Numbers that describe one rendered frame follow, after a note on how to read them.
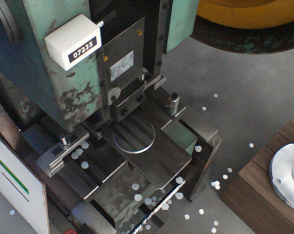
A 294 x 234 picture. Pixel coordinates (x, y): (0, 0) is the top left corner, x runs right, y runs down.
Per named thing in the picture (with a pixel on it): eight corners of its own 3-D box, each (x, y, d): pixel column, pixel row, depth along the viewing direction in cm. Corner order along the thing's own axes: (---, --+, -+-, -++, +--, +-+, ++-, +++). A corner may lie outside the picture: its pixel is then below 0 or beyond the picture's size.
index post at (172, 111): (177, 110, 117) (181, 95, 109) (171, 116, 116) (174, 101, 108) (171, 106, 118) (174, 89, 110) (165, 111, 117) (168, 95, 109)
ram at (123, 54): (154, 99, 97) (161, 20, 72) (114, 133, 92) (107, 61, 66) (111, 63, 103) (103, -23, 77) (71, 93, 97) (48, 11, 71)
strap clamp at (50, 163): (92, 142, 111) (89, 126, 102) (49, 178, 105) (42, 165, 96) (80, 129, 113) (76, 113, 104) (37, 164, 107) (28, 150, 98)
